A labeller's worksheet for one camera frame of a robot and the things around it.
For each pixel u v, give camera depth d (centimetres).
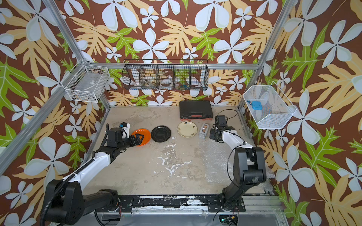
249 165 47
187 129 105
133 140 77
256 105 86
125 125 77
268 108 84
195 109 115
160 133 109
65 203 40
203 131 101
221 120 75
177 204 75
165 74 98
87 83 86
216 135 77
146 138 96
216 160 89
